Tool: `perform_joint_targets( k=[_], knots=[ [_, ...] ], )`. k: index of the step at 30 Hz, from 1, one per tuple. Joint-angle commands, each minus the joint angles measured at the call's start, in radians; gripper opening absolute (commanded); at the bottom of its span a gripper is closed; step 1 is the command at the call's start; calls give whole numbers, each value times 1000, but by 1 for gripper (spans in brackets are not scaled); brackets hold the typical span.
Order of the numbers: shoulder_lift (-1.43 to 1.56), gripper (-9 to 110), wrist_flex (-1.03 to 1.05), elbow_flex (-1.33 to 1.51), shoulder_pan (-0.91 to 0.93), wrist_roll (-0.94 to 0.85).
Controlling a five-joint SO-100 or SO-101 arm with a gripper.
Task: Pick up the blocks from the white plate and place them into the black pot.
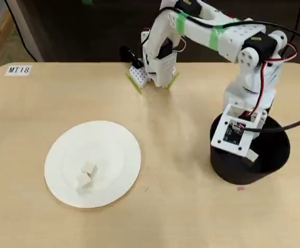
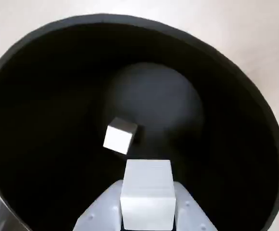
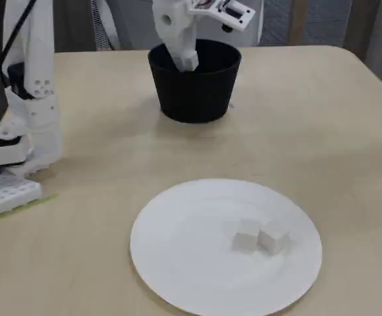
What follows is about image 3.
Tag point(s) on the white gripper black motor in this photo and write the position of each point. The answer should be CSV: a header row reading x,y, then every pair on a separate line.
x,y
182,49

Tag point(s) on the white cube block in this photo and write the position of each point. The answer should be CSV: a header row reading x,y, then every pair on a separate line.
x,y
245,235
190,62
274,238

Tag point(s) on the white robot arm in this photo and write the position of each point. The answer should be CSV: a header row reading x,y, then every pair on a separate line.
x,y
41,66

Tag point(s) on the black pot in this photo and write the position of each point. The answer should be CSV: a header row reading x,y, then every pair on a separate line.
x,y
194,98

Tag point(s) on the white round plate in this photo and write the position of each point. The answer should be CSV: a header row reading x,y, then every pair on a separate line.
x,y
184,256

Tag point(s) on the white appliance with grille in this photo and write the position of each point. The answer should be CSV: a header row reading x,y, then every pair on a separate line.
x,y
112,33

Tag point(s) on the white panel board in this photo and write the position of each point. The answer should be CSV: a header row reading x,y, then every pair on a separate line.
x,y
253,36

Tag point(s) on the wood framed gray partition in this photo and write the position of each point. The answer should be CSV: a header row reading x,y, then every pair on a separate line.
x,y
296,23

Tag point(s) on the green tape strip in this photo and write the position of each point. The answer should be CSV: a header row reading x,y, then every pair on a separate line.
x,y
46,199

